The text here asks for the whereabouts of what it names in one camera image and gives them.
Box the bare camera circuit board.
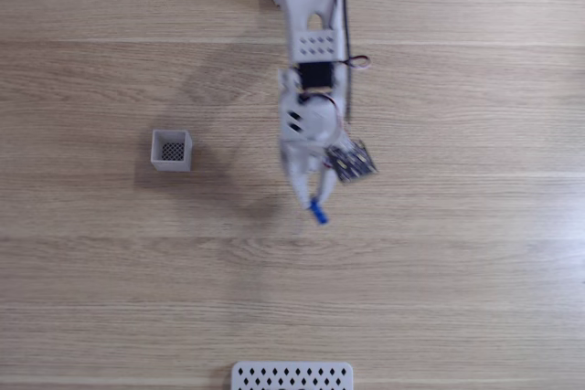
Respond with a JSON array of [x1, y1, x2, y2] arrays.
[[324, 137, 380, 185]]

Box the blue clothes peg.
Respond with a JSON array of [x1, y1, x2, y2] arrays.
[[309, 196, 332, 227]]

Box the grey perforated plate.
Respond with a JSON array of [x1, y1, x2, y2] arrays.
[[230, 361, 355, 390]]

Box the small grey perforated crate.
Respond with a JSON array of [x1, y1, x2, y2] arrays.
[[150, 129, 194, 174]]

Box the black cable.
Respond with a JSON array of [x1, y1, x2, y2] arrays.
[[336, 0, 372, 125]]

